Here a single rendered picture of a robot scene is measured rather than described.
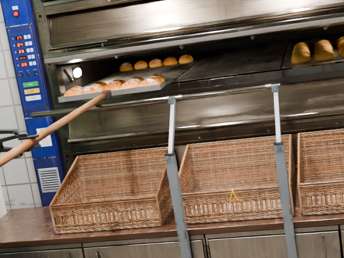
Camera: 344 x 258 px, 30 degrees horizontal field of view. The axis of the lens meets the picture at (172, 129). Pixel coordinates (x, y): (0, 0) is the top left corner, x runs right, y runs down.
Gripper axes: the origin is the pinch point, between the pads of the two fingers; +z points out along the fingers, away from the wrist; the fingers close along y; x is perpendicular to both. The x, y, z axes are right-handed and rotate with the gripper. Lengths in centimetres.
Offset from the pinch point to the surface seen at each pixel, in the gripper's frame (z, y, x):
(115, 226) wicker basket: 4, 59, -67
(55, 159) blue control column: -41, 35, -114
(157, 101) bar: 31, 3, -78
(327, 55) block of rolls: 112, -2, -128
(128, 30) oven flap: 13, -29, -114
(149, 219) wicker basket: 21, 57, -66
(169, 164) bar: 37, 28, -55
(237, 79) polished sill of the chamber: 66, 2, -115
